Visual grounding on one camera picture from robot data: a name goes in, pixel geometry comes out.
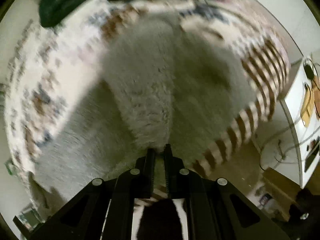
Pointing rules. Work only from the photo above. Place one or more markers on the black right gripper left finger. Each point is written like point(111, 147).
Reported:
point(102, 209)

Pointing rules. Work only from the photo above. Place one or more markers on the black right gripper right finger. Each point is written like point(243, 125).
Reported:
point(215, 209)

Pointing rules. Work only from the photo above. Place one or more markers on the grey fleece pants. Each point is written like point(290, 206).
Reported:
point(161, 83)

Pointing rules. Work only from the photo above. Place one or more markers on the white bedside table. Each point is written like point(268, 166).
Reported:
point(299, 151)

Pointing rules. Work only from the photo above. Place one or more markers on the floral bed blanket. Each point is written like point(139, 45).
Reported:
point(53, 69)

